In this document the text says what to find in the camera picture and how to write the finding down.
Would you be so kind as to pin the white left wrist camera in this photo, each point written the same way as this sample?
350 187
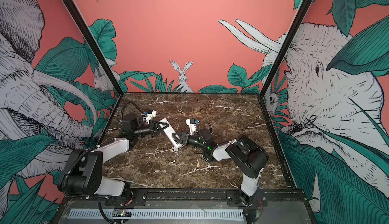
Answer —
149 116

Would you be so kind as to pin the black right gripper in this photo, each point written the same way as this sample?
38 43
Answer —
181 142

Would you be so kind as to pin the white remote control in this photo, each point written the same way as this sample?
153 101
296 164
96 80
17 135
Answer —
169 131

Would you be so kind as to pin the black left corner frame post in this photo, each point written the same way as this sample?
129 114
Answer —
86 32

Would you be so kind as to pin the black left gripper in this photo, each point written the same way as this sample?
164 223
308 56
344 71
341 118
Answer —
153 125

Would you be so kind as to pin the white ventilation grille strip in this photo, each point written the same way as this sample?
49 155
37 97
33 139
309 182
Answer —
181 214

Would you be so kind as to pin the black corner frame post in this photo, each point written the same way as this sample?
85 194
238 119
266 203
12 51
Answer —
300 15
86 32

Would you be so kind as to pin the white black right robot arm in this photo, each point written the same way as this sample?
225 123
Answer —
250 158

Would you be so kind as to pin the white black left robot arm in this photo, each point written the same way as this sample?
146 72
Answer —
82 175

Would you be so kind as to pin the black right corner frame post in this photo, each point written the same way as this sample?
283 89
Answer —
300 15

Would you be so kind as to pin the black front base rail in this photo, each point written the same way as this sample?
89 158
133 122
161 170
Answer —
234 197

